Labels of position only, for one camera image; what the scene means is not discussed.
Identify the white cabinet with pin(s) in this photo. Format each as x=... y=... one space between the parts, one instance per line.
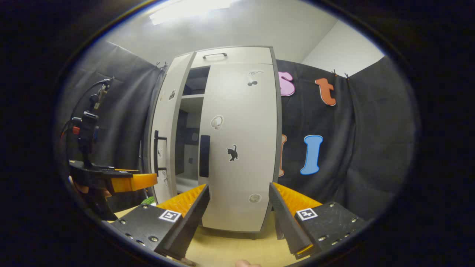
x=195 y=79

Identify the white cabinet shelf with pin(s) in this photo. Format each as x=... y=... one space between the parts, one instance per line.
x=193 y=104

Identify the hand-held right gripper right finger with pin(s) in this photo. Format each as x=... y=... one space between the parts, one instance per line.
x=287 y=222

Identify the white cabinet drawer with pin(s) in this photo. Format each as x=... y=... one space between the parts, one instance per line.
x=245 y=55

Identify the white cabinet door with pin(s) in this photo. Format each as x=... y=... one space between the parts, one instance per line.
x=167 y=118
x=241 y=118

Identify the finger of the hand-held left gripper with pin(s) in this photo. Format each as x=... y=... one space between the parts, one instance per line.
x=141 y=181

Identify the black backdrop cloth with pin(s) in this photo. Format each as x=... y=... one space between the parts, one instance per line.
x=371 y=148

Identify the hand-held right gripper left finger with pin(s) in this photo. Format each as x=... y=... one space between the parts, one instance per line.
x=189 y=222

